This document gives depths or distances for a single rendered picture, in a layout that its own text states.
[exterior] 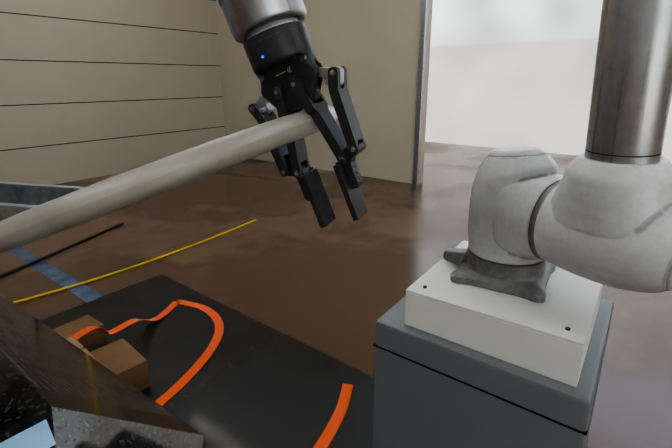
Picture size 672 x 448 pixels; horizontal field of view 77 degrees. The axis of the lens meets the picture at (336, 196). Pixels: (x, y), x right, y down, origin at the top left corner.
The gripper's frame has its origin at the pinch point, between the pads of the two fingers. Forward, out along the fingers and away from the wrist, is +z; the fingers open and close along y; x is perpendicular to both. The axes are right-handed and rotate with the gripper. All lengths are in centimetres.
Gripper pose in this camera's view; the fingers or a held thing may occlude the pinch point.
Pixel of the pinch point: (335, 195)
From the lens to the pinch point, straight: 52.2
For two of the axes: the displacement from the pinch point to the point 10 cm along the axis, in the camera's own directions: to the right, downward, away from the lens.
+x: -4.5, 3.2, -8.4
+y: -8.2, 2.2, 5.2
